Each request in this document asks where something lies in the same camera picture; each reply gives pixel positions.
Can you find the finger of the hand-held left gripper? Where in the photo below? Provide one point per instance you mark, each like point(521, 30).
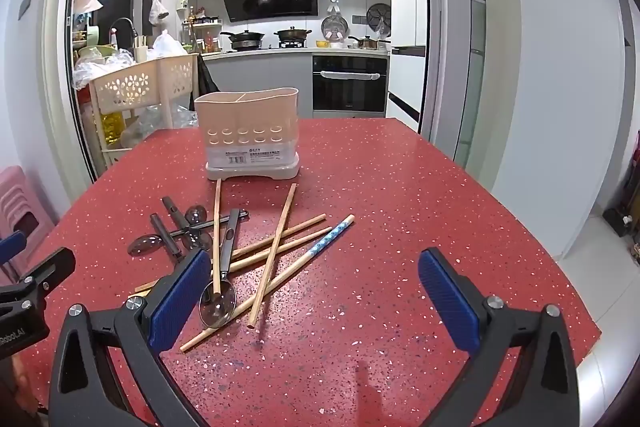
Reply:
point(11, 247)
point(50, 267)

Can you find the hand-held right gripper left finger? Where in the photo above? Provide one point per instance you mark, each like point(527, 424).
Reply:
point(180, 302)

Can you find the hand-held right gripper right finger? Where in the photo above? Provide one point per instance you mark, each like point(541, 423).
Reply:
point(450, 302)

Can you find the plain wooden chopstick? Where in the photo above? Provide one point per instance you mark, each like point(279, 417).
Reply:
point(300, 240)
point(280, 237)
point(300, 225)
point(217, 227)

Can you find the blue patterned wooden chopstick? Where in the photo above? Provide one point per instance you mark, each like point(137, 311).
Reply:
point(325, 239)

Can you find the beige plastic utensil holder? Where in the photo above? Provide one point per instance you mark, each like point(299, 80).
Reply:
point(247, 132)

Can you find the pink plastic stool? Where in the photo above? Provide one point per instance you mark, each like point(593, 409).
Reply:
point(20, 207)

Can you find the yellow oil bottle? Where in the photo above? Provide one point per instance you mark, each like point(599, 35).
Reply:
point(111, 129)

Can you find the cream plastic basket cart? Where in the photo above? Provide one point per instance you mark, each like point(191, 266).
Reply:
point(135, 82)

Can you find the green bowl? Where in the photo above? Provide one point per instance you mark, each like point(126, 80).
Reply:
point(95, 52)

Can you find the black hanging cloth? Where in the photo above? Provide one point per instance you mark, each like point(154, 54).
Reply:
point(205, 82)

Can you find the black built-in oven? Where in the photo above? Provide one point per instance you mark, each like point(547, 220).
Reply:
point(350, 94)

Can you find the kitchen faucet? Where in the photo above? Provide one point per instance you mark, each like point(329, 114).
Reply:
point(125, 24)

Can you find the spice rack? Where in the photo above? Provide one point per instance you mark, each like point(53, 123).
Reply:
point(205, 37)

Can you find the gas stove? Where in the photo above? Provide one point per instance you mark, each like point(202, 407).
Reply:
point(270, 47)

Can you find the black wok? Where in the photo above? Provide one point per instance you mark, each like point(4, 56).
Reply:
point(245, 38)

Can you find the small steel saucepan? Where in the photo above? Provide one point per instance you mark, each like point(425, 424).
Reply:
point(369, 42)

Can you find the white refrigerator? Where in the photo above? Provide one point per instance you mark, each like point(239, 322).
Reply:
point(405, 32)

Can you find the hanging white plastic bag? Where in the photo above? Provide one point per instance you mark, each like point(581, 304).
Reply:
point(159, 11)

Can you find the dark cooking pot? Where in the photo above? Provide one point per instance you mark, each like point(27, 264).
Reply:
point(292, 34)

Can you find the hanging metal strainer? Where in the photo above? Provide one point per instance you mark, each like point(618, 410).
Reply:
point(334, 27)

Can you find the wall switch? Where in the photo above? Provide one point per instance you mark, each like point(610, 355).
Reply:
point(25, 4)

